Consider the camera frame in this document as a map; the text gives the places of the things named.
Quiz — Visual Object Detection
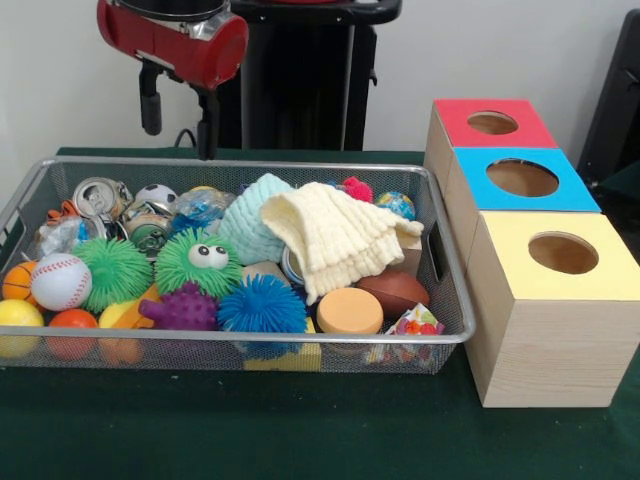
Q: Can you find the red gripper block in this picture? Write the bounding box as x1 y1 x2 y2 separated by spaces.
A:
97 0 249 161

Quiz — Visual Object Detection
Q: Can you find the clear plastic bottle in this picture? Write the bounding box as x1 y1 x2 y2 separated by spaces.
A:
172 187 238 236

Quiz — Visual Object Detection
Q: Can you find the clear mesh bin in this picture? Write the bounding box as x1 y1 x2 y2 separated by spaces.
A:
0 156 476 376

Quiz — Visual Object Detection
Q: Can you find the wooden box with three holes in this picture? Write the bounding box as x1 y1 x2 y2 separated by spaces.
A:
424 98 640 409

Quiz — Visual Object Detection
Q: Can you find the mint green knitted cloth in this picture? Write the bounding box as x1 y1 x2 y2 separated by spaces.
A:
218 174 296 267

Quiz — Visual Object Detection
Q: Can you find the green fuzzy ball with eyes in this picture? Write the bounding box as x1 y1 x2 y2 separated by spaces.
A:
154 228 244 299

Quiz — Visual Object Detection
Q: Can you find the green spiky ball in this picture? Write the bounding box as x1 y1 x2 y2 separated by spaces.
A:
72 237 154 313

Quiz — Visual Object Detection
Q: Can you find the purple spiky ball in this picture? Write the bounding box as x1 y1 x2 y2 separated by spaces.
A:
138 280 219 332

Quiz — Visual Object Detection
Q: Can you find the pale yellow knitted cloth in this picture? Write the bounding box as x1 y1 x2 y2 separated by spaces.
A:
261 182 425 305

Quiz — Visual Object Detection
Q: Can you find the white baseball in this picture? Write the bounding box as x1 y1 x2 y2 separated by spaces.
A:
30 252 93 312

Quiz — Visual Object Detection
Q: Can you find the blue spiky ball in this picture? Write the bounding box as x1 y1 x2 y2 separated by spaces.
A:
217 274 308 341

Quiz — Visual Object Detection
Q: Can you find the yellow ball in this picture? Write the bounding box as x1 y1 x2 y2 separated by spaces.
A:
0 299 46 359

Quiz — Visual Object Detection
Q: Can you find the orange round disc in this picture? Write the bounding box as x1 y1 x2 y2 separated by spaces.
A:
316 287 384 337

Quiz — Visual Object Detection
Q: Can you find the small brown football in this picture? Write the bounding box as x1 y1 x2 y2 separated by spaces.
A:
357 269 432 321

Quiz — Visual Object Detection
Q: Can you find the dark green table cloth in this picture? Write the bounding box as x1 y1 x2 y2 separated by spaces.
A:
0 148 640 480

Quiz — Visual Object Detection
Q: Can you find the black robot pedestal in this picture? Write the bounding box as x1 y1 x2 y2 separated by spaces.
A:
212 0 401 151

